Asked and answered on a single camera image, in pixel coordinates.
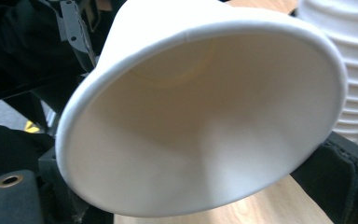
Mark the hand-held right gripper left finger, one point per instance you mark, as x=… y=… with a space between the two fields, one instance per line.
x=59 y=199

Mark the dark cloth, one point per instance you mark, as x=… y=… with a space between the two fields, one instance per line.
x=9 y=149

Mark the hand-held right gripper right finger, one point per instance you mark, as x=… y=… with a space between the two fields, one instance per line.
x=338 y=180

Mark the single white paper cup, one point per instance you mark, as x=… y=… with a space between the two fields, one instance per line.
x=199 y=124

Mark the yellow floor marking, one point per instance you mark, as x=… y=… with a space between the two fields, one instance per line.
x=31 y=127

